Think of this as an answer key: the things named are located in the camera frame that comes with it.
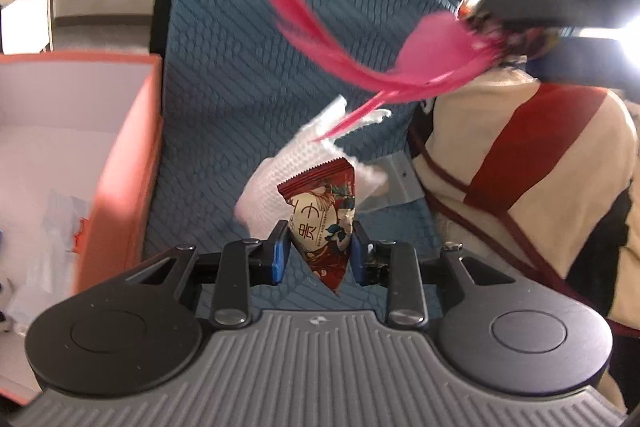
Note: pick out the cream red striped blanket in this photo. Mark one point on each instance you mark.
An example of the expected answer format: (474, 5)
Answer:
(530, 167)

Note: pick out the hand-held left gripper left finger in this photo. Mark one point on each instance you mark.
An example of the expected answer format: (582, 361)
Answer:
(280, 252)

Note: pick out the blue quilted blanket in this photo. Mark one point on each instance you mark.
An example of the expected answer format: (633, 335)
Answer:
(240, 57)

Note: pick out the clear plastic bag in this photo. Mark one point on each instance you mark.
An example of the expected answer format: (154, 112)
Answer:
(52, 232)

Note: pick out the grey plastic piece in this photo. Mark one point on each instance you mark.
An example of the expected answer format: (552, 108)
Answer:
(400, 177)

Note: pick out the red snack packet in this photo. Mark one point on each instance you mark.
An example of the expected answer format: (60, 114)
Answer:
(322, 217)

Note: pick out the pink feather toy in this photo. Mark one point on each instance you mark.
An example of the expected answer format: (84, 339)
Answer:
(425, 57)

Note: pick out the white knit glove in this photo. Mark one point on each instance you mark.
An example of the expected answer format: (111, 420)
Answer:
(280, 162)

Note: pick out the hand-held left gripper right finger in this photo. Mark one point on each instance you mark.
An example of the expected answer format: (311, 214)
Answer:
(358, 254)

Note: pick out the pink cardboard box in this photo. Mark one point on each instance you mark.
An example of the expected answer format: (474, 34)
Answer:
(120, 167)

